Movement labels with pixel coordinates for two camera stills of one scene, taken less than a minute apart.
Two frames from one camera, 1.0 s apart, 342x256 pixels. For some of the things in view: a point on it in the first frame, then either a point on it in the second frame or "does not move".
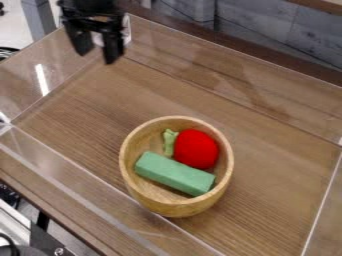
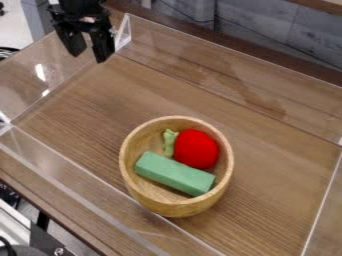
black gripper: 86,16 → 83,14
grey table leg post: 40,18 does not move
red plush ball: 195,148 does not move
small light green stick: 169,141 does not move
